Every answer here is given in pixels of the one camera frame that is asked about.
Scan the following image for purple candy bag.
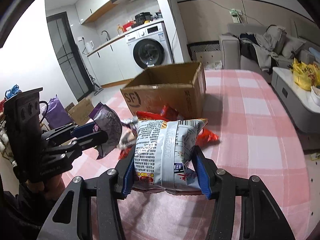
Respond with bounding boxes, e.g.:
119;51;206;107
89;102;122;160

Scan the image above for clear cracker pack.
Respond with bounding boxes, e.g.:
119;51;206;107
117;116;138;150

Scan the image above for white noodle snack bag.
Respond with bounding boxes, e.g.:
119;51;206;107
133;119;207;195

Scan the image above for red snack packet black label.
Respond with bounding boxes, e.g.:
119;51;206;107
118;111;169;160

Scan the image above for small red snack packet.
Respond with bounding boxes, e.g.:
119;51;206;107
160;104;184;121

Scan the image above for red corn chip bag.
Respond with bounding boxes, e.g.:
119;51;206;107
195;128;219;147

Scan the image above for left hand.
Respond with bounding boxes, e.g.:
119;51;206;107
26;174;66;200

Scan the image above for purple bag on floor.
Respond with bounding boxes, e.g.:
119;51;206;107
41;95;73;129

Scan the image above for cardboard box on floor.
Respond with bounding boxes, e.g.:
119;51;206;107
65;98;94;126

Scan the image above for white kitchen cabinet counter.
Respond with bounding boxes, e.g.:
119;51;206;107
88;19;163;86

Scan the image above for white electric kettle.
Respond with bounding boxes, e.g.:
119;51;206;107
85;41;94;54

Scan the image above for pink plaid tablecloth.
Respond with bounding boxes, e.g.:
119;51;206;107
61;69;313;240

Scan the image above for black kitchen faucet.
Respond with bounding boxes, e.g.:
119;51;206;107
101;30;111;41

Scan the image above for yellow oil bottle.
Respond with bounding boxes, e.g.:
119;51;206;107
117;25;124;35

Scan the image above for white coffee table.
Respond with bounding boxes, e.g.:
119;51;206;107
271;67;319;134

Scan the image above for white washing machine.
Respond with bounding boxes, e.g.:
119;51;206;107
125;21;173;71

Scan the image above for red box on counter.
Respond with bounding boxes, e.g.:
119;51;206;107
122;21;136;32

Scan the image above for brown cardboard SF box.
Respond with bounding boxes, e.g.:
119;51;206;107
120;62;206;119

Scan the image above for black pressure cooker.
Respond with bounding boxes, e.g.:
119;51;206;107
135;12;152;25

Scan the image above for white tray on table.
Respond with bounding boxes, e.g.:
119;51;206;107
311;86;320;106

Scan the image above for yellow plastic bag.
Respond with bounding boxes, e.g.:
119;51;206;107
292;58;319;91

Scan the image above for patterned floor panel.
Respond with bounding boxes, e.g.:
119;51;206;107
187;40;222;68

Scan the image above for grey sofa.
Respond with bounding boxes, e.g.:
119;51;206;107
219;23;316;83

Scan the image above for dark clothes on sofa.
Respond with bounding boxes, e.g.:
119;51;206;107
239;33;279;73

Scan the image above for grey sofa cushion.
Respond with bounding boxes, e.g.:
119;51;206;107
281;36;306;59

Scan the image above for white wall power strip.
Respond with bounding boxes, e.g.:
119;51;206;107
229;9;243;23

